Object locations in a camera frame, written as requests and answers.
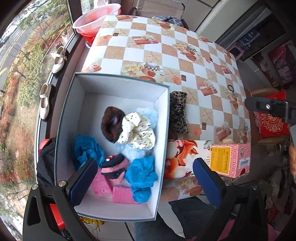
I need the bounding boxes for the small pink sponge block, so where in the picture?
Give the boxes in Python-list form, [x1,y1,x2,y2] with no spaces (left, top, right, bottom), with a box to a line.
[90,169,112,197]

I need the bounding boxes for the blue cloth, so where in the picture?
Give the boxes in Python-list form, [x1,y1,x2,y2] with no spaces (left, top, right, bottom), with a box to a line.
[73,135,105,171]
[125,156,158,203]

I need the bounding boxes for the large pink sponge block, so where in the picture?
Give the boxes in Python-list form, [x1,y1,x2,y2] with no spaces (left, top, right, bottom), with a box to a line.
[112,186,138,204]

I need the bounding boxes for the leopard print scrunchie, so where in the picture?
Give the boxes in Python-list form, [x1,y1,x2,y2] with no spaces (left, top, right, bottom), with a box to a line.
[169,91,188,134]

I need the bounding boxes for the right hand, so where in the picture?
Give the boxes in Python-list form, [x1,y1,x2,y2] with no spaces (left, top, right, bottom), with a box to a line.
[288,144,296,176]

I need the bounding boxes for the red embroidered cushion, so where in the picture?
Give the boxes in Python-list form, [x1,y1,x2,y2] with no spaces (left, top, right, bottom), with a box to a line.
[251,88,290,139]

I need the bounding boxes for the brown wooden chair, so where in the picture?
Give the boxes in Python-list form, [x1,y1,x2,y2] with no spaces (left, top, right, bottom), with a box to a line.
[245,88,290,145]

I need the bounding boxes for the black garment on stool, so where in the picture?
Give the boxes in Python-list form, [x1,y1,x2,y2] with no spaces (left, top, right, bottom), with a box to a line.
[36,138,56,187]

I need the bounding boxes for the person leg in jeans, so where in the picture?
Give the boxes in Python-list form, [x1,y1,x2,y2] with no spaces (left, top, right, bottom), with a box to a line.
[133,196,216,240]

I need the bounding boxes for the pink patterned tissue box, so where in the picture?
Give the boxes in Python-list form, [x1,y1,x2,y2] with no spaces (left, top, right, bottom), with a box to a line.
[164,138,251,179]

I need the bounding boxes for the checkered patterned tablecloth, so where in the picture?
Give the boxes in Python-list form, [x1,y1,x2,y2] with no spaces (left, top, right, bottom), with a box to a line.
[81,14,251,204]

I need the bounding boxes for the pink plastic stool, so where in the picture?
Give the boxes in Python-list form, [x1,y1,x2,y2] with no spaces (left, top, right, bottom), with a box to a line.
[228,45,245,61]

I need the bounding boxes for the pink black knit sock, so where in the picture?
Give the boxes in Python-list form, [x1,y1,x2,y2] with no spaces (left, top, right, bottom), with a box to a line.
[101,154,130,184]

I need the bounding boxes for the dark red knit scrunchie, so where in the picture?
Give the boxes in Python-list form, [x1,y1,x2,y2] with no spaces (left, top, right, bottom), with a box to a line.
[101,106,125,143]

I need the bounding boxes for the open dark storage box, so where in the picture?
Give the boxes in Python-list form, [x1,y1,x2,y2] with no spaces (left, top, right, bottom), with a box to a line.
[55,73,170,222]

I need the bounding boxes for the cream shoe near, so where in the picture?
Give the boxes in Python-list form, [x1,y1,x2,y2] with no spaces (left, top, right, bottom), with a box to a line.
[39,83,52,120]

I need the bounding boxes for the cream shoe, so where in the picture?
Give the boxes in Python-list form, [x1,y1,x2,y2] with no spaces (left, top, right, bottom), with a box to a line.
[39,83,52,120]
[50,46,67,74]

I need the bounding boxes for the cream polka dot scrunchie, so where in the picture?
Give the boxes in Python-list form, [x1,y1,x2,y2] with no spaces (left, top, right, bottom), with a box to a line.
[117,112,156,150]

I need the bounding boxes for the light blue fluffy scrunchie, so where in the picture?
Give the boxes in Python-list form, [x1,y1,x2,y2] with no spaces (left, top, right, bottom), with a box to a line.
[116,108,158,161]

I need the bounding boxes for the plaid dark cloth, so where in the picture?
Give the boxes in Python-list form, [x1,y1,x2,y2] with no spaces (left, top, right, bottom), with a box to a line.
[152,16,188,28]

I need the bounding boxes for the cream shoe far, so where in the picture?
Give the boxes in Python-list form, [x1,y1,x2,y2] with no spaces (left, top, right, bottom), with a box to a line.
[50,46,67,74]

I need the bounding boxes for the red plastic basin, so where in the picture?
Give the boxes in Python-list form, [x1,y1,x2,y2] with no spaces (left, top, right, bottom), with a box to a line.
[80,33,96,49]

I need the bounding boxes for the pink plastic basin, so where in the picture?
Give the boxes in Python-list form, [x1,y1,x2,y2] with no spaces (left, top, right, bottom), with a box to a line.
[72,4,121,35]

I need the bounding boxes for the yellow cord bundle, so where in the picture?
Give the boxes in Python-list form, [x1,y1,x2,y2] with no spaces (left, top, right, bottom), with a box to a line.
[79,216,105,232]

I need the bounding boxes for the black cable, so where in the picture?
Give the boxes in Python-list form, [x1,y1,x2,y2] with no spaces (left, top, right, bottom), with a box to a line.
[124,221,136,241]

